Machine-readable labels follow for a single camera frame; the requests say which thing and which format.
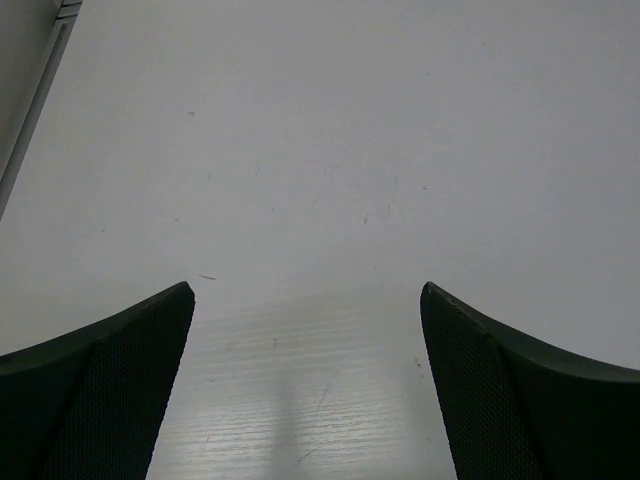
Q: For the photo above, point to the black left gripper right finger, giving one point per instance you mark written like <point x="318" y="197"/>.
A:
<point x="515" y="407"/>

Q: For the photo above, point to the grey metal table rail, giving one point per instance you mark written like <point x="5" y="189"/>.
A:
<point x="34" y="35"/>

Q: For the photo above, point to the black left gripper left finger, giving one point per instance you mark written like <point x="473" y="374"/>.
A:
<point x="89" y="404"/>

